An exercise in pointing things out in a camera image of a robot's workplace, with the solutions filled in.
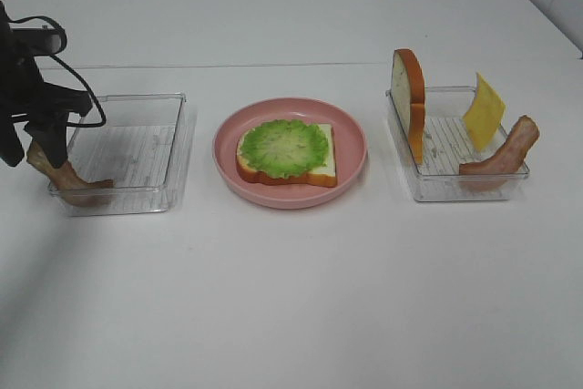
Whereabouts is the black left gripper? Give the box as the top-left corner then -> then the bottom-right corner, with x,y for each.
0,8 -> 93,169

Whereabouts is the dark bacon strip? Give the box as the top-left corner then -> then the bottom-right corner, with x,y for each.
26,140 -> 114,207

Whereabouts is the green lettuce leaf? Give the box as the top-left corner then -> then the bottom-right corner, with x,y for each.
239,118 -> 332,179

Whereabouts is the toast bread slice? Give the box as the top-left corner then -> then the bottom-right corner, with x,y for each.
235,122 -> 340,189
391,48 -> 425,164

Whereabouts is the pink bacon strip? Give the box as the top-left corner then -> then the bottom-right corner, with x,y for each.
458,115 -> 539,191

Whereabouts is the left clear plastic tray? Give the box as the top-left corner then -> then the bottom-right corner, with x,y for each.
48,93 -> 197,216

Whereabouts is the clear plastic tray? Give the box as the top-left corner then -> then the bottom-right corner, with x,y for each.
48,93 -> 197,216
386,86 -> 530,202

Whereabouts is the pink round plate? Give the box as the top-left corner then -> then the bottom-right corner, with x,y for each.
212,97 -> 367,210

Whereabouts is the right clear plastic tray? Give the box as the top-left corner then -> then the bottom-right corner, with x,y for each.
386,86 -> 530,202

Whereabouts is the yellow cheese slice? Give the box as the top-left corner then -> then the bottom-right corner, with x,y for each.
463,72 -> 506,151

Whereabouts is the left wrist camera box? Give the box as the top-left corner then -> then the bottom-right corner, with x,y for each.
13,28 -> 67,56

